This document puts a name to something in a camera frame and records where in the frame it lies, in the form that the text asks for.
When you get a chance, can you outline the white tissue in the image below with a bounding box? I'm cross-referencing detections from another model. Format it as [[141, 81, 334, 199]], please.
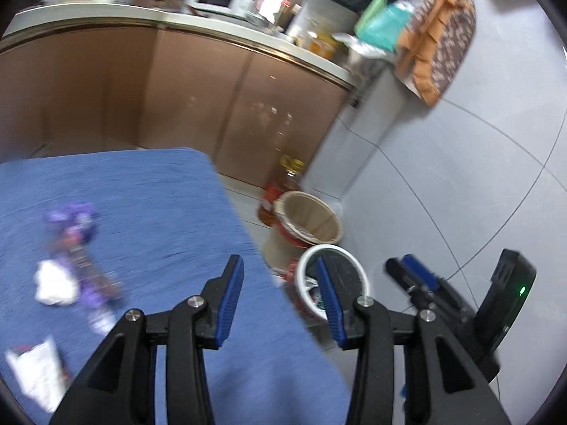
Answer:
[[34, 260, 80, 306]]

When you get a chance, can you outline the white rimmed trash bin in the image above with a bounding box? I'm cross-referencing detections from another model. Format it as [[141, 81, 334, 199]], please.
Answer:
[[285, 245, 370, 326]]

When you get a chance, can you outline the beige trash bin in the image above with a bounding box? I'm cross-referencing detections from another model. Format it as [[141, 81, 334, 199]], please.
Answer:
[[262, 191, 344, 270]]

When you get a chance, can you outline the brown kitchen cabinet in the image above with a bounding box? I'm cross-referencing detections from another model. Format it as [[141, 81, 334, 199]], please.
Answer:
[[1, 25, 348, 186]]

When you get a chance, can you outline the white paper scrap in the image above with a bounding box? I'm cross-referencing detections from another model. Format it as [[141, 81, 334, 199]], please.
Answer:
[[5, 336, 67, 413]]

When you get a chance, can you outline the dark red clear wrapper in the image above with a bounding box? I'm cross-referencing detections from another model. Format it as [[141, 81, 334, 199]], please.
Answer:
[[50, 234, 122, 309]]

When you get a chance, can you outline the cooking oil bottle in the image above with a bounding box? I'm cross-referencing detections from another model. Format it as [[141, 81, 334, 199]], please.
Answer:
[[258, 154, 305, 226]]

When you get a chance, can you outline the purple plastic wrapper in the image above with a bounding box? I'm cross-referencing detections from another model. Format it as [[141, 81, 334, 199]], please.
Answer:
[[45, 202, 99, 244]]

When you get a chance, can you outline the yellow detergent bottle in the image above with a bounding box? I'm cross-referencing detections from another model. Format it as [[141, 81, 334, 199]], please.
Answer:
[[309, 33, 340, 61]]

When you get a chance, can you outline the teal hanging bag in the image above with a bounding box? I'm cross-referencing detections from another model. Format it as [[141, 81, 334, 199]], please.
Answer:
[[355, 0, 414, 52]]

